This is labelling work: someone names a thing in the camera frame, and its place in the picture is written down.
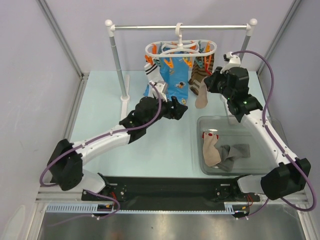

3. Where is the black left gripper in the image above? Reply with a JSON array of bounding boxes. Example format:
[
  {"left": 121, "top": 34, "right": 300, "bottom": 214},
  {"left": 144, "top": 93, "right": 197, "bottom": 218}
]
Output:
[{"left": 144, "top": 94, "right": 188, "bottom": 129}]

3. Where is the beige red sock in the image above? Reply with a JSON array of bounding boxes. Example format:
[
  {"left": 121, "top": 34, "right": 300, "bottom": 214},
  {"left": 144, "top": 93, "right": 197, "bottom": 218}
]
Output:
[
  {"left": 195, "top": 81, "right": 208, "bottom": 109},
  {"left": 202, "top": 132, "right": 221, "bottom": 167}
]

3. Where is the grey sock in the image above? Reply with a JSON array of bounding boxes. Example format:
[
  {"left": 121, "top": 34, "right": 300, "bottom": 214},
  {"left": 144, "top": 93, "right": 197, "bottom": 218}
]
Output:
[
  {"left": 228, "top": 144, "right": 251, "bottom": 160},
  {"left": 217, "top": 145, "right": 235, "bottom": 172}
]

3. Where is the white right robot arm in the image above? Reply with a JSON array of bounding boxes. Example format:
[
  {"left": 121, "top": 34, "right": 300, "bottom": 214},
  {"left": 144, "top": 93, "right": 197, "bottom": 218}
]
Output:
[{"left": 204, "top": 66, "right": 311, "bottom": 201}]

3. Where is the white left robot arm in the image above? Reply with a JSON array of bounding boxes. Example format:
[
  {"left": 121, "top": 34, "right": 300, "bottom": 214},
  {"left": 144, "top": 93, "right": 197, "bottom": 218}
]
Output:
[{"left": 47, "top": 96, "right": 188, "bottom": 200}]

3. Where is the white clip sock hanger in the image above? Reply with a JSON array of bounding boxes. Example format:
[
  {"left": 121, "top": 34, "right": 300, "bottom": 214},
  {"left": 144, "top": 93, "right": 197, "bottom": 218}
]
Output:
[{"left": 144, "top": 22, "right": 217, "bottom": 68}]

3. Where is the brown striped sock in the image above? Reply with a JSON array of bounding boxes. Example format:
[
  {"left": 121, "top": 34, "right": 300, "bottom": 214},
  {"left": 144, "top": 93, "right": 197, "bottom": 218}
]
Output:
[{"left": 188, "top": 53, "right": 215, "bottom": 96}]

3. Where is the blue cartoon print sock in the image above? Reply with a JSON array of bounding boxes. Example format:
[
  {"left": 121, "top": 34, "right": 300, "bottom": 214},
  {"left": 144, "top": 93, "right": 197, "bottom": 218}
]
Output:
[{"left": 159, "top": 57, "right": 189, "bottom": 105}]

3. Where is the white striped sock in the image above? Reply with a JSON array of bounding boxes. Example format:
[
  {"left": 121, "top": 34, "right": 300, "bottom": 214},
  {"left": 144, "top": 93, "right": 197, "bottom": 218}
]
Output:
[{"left": 143, "top": 63, "right": 163, "bottom": 97}]

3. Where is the clear plastic bin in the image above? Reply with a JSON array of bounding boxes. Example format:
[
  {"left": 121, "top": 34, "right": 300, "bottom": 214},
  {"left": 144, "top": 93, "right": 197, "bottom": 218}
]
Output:
[{"left": 196, "top": 116, "right": 275, "bottom": 176}]

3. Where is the white drying rack stand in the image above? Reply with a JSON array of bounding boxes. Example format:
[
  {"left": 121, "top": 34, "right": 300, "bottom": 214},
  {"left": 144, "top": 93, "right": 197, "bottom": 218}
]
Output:
[{"left": 104, "top": 17, "right": 258, "bottom": 126}]

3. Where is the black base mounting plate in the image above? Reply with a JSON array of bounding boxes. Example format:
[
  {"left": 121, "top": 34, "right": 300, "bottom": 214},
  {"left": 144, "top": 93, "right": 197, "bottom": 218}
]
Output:
[{"left": 49, "top": 174, "right": 266, "bottom": 212}]

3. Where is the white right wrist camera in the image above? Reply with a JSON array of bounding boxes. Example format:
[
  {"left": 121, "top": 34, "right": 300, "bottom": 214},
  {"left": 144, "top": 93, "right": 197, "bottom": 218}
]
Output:
[{"left": 220, "top": 51, "right": 241, "bottom": 74}]

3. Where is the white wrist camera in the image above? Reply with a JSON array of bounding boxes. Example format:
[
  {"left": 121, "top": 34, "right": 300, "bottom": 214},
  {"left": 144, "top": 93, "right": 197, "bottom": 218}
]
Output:
[
  {"left": 148, "top": 80, "right": 168, "bottom": 102},
  {"left": 220, "top": 51, "right": 241, "bottom": 74}
]

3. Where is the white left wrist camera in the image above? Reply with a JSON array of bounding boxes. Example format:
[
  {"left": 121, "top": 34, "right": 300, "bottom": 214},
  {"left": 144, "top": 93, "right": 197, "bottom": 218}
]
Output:
[{"left": 148, "top": 80, "right": 168, "bottom": 102}]

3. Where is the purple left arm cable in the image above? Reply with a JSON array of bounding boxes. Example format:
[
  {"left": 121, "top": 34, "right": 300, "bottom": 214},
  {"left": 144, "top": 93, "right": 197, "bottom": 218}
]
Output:
[{"left": 39, "top": 82, "right": 163, "bottom": 227}]

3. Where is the blue slotted cable duct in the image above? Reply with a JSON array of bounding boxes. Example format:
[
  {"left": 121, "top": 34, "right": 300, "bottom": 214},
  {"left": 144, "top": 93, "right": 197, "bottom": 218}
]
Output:
[{"left": 46, "top": 203, "right": 115, "bottom": 214}]

